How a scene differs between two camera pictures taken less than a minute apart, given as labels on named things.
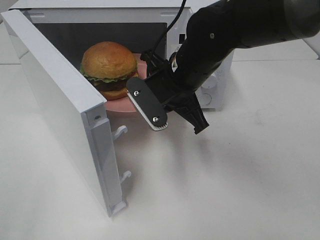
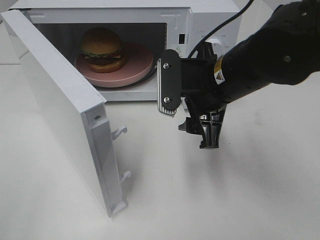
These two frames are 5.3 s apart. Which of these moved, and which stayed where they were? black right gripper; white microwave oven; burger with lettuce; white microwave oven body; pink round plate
Moved: pink round plate; burger with lettuce; black right gripper
Stayed: white microwave oven body; white microwave oven
